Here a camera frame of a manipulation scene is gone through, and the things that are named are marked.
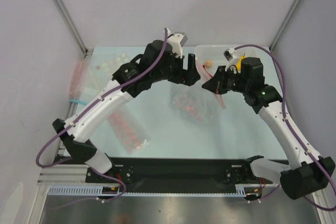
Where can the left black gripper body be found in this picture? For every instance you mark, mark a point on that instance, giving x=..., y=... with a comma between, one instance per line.
x=176, y=73

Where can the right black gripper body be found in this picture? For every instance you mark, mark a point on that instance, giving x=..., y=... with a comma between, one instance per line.
x=220, y=80

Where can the beige toy mushroom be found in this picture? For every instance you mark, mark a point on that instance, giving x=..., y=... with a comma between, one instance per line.
x=208, y=64

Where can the clear strawberry zip bag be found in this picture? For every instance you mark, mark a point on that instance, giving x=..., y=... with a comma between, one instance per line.
x=195, y=103

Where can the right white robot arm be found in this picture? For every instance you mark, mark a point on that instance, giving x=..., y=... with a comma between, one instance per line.
x=307, y=171

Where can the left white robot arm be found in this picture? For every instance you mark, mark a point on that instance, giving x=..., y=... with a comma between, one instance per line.
x=160, y=61

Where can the strawberry zip bag on table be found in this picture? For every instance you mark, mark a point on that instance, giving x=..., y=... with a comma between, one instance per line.
x=128, y=130

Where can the white perforated plastic basket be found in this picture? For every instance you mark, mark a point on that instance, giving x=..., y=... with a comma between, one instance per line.
x=215, y=53

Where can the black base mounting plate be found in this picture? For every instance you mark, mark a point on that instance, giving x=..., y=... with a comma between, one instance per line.
x=158, y=175

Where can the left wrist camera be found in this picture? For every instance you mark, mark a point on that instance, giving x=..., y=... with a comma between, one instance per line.
x=177, y=40

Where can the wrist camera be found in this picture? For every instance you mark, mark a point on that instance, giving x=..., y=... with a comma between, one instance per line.
x=177, y=40
x=232, y=56

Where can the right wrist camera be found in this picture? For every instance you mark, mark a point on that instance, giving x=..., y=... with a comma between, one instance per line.
x=232, y=56

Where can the white slotted cable duct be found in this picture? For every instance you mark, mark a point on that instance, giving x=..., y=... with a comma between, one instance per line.
x=102, y=191

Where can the aluminium frame rail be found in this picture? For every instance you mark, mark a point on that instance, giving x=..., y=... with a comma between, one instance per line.
x=63, y=175

